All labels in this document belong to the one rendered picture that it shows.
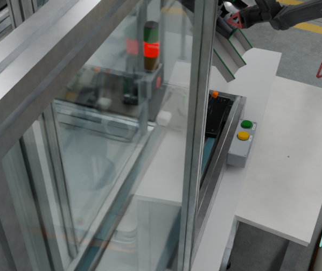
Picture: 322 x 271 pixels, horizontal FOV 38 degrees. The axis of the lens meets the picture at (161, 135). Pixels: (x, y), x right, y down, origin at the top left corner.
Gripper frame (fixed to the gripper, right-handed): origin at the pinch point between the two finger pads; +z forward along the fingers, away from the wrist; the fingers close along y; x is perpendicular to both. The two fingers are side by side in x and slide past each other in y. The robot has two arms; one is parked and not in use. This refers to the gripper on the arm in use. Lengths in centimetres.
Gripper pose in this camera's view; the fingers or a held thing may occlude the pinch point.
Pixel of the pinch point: (232, 19)
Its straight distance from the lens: 193.2
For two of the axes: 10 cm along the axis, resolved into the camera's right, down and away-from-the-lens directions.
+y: -6.2, 4.6, -6.4
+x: 2.8, 8.9, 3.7
